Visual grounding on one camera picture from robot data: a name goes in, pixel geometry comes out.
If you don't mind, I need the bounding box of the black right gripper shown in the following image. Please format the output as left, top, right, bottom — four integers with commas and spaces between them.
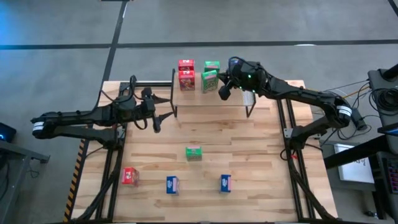
218, 63, 249, 101

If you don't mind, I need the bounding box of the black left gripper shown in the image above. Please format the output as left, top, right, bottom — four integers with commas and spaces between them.
136, 87, 174, 134

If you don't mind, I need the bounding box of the green Apple Jacks cereal box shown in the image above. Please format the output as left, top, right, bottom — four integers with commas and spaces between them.
201, 69, 220, 94
203, 60, 221, 73
185, 146, 203, 162

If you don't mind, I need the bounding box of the red Froot Loops cereal box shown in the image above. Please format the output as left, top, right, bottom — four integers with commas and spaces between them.
121, 167, 140, 187
178, 70, 196, 91
178, 59, 195, 72

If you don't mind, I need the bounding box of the yellow black hazard tape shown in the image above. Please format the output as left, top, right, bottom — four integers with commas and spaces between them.
63, 139, 87, 222

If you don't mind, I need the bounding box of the black power adapter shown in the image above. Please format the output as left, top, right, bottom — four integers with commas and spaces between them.
350, 107, 368, 131

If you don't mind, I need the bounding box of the black desk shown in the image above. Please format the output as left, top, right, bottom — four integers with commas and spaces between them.
323, 133, 398, 170

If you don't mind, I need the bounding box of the grey equipment cart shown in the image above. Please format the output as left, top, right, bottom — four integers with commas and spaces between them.
366, 63, 398, 134

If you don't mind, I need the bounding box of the grey metal table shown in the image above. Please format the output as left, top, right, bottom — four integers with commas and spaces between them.
0, 139, 50, 224

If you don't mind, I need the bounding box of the black device blue light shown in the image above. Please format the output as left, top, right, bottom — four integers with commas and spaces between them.
0, 122, 17, 144

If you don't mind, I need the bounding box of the white board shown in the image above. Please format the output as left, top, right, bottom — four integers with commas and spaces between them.
334, 144, 376, 184

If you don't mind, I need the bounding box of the computer monitor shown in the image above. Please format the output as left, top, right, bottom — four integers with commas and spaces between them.
377, 122, 398, 138

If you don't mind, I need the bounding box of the backlit computer keyboard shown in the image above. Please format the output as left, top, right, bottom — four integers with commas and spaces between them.
384, 157, 398, 195

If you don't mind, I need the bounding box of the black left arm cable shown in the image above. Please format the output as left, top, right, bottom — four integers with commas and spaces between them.
93, 74, 147, 131

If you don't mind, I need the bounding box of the yellow floor cable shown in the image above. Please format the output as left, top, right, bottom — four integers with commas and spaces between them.
350, 85, 371, 98

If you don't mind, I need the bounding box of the coiled black cable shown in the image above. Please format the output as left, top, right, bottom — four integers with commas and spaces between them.
369, 88, 398, 116

